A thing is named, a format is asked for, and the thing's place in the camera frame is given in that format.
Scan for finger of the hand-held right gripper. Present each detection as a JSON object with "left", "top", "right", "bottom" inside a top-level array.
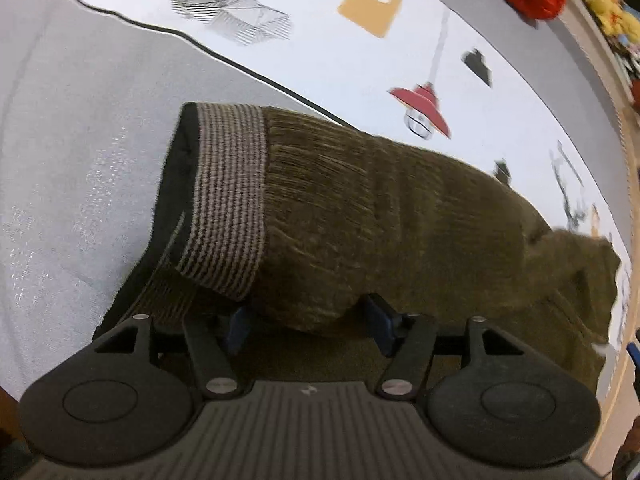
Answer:
[{"left": 626, "top": 329, "right": 640, "bottom": 381}]

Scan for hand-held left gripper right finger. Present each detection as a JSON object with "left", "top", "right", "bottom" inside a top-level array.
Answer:
[{"left": 363, "top": 293, "right": 527, "bottom": 401}]

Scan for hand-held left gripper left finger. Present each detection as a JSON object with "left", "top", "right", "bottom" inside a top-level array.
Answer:
[{"left": 92, "top": 305, "right": 252, "bottom": 401}]

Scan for olive corduroy pants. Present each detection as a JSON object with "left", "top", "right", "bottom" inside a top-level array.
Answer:
[{"left": 92, "top": 102, "right": 623, "bottom": 395}]

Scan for yellow plush duck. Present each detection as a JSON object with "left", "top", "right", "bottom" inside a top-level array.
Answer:
[{"left": 580, "top": 0, "right": 640, "bottom": 43}]

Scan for wooden bed frame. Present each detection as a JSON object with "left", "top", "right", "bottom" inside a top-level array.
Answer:
[{"left": 559, "top": 2, "right": 640, "bottom": 478}]

